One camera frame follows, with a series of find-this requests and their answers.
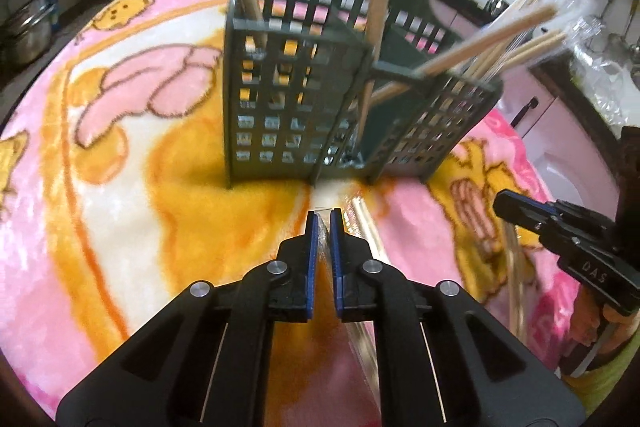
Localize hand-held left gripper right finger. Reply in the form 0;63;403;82
330;208;587;427

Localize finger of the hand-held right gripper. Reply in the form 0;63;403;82
492;189;619;259

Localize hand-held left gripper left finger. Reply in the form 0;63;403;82
57;211;321;427

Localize dark green utensil holder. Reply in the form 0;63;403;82
222;0;505;188

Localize person's right hand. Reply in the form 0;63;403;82
571;289;607;344

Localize pale pink cabinets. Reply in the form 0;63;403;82
492;52;627;219

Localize person's yellow-green clothing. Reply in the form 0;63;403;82
564;341;640;426

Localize clear plastic bag of vegetables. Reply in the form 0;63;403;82
570;14;640;108

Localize pink printed bear blanket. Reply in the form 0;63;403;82
0;0;601;427

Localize stacked steel pots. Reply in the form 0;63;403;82
0;0;64;68

